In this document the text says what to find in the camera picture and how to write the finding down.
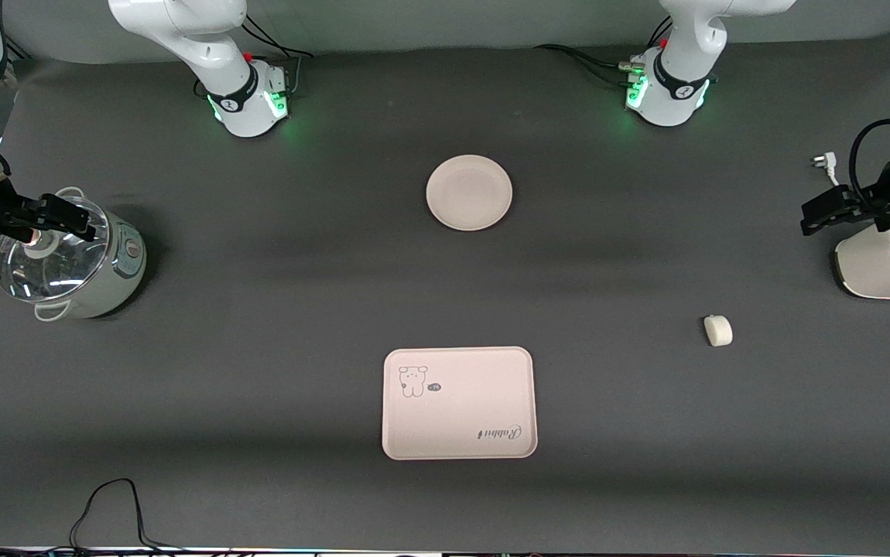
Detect black base cables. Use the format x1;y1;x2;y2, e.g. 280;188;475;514
196;14;314;100
534;14;674;88

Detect black right base cables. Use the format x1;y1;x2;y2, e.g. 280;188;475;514
196;14;314;100

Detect white rounded countertop appliance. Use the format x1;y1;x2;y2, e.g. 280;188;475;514
832;223;890;301

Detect cream tray with rabbit print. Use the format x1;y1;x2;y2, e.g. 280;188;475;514
382;346;539;461

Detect white steamed bun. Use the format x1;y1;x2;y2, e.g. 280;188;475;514
703;314;734;347

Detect black left base cables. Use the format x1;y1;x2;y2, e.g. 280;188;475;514
534;14;674;88

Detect round cream plate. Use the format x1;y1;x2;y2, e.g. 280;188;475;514
426;154;514;232

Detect thin black cable loop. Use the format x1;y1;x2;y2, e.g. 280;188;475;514
0;478;206;555

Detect glass pot lid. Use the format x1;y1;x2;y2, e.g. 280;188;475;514
0;196;111;302

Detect pale electric cooking pot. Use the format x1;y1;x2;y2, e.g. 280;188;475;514
31;186;148;322

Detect white power plug with cord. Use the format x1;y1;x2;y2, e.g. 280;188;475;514
812;152;856;207

